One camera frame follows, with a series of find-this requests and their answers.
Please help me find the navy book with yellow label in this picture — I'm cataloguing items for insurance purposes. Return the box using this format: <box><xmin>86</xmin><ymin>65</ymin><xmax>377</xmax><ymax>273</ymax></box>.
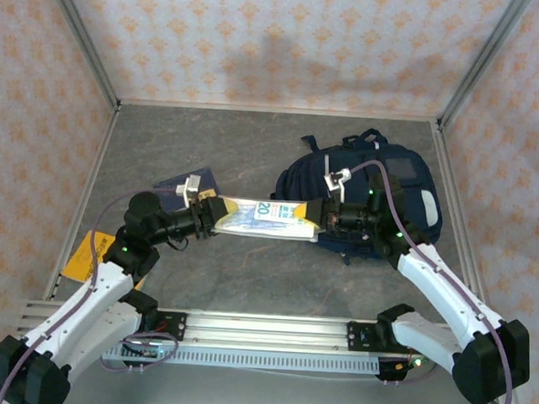
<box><xmin>151</xmin><ymin>162</ymin><xmax>221</xmax><ymax>219</ymax></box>

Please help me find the navy blue student backpack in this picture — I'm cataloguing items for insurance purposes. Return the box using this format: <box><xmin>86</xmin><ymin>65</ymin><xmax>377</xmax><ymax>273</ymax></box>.
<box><xmin>265</xmin><ymin>122</ymin><xmax>449</xmax><ymax>271</ymax></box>

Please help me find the clear plastic pen pack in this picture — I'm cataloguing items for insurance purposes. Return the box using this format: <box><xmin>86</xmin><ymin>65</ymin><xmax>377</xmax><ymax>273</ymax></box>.
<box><xmin>212</xmin><ymin>193</ymin><xmax>324</xmax><ymax>245</ymax></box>

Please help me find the yellow cartoon book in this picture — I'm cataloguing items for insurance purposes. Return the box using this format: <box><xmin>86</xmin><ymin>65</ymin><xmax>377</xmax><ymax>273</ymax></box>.
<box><xmin>59</xmin><ymin>227</ymin><xmax>148</xmax><ymax>292</ymax></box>

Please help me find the small circuit board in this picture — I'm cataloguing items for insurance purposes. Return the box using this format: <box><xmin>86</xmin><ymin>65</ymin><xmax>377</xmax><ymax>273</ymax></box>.
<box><xmin>120</xmin><ymin>336</ymin><xmax>174</xmax><ymax>365</ymax></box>
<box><xmin>375</xmin><ymin>353</ymin><xmax>438</xmax><ymax>387</ymax></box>

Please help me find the grey metal sheet panel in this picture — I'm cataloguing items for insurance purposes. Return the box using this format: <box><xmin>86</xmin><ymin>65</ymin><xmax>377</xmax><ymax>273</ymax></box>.
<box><xmin>64</xmin><ymin>356</ymin><xmax>513</xmax><ymax>404</ymax></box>

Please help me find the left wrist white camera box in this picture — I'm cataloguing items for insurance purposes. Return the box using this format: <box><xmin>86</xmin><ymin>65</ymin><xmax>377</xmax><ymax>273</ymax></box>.
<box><xmin>174</xmin><ymin>174</ymin><xmax>205</xmax><ymax>208</ymax></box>

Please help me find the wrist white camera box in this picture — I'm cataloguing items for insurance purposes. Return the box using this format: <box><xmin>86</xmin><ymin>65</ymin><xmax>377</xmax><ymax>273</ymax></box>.
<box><xmin>174</xmin><ymin>174</ymin><xmax>205</xmax><ymax>208</ymax></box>
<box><xmin>322</xmin><ymin>167</ymin><xmax>352</xmax><ymax>195</ymax></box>

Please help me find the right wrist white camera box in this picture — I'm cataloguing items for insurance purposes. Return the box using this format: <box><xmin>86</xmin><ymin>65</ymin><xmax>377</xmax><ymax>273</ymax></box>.
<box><xmin>322</xmin><ymin>167</ymin><xmax>352</xmax><ymax>195</ymax></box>

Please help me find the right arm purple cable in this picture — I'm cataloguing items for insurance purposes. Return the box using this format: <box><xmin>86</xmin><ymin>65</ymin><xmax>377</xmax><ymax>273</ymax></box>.
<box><xmin>336</xmin><ymin>157</ymin><xmax>528</xmax><ymax>404</ymax></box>

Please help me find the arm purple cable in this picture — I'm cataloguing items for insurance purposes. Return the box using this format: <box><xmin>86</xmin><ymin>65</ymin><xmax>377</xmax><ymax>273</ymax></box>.
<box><xmin>0</xmin><ymin>179</ymin><xmax>190</xmax><ymax>404</ymax></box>
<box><xmin>336</xmin><ymin>157</ymin><xmax>528</xmax><ymax>404</ymax></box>

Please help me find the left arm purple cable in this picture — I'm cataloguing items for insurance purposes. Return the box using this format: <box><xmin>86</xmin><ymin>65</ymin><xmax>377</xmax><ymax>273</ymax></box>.
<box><xmin>0</xmin><ymin>179</ymin><xmax>190</xmax><ymax>404</ymax></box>

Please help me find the aluminium table side rail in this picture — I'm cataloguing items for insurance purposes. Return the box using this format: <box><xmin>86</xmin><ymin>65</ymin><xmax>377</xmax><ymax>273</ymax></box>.
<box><xmin>419</xmin><ymin>122</ymin><xmax>505</xmax><ymax>327</ymax></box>
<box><xmin>42</xmin><ymin>99</ymin><xmax>122</xmax><ymax>305</ymax></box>

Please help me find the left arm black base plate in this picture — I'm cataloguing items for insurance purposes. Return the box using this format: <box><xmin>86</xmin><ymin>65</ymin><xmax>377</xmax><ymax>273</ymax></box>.
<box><xmin>119</xmin><ymin>308</ymin><xmax>188</xmax><ymax>344</ymax></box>

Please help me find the aluminium table end rail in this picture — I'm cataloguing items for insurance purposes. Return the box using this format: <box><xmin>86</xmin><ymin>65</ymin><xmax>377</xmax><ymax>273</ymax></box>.
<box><xmin>117</xmin><ymin>96</ymin><xmax>443</xmax><ymax>126</ymax></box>

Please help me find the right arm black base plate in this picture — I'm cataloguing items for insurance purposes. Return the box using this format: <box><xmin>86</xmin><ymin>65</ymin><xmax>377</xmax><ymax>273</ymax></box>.
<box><xmin>344</xmin><ymin>320</ymin><xmax>429</xmax><ymax>358</ymax></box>

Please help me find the aluminium mounting rail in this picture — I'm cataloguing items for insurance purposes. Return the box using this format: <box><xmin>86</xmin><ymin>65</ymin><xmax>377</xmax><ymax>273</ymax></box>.
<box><xmin>17</xmin><ymin>299</ymin><xmax>519</xmax><ymax>366</ymax></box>

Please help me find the white slotted cable duct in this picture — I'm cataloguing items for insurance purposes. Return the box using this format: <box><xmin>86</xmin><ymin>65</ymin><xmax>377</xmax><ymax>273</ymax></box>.
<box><xmin>101</xmin><ymin>341</ymin><xmax>383</xmax><ymax>378</ymax></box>

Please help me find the aluminium frame post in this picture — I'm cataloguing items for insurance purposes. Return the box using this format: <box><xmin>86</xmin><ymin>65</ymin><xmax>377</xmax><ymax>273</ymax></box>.
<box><xmin>437</xmin><ymin>0</ymin><xmax>535</xmax><ymax>136</ymax></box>
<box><xmin>31</xmin><ymin>0</ymin><xmax>128</xmax><ymax>112</ymax></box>

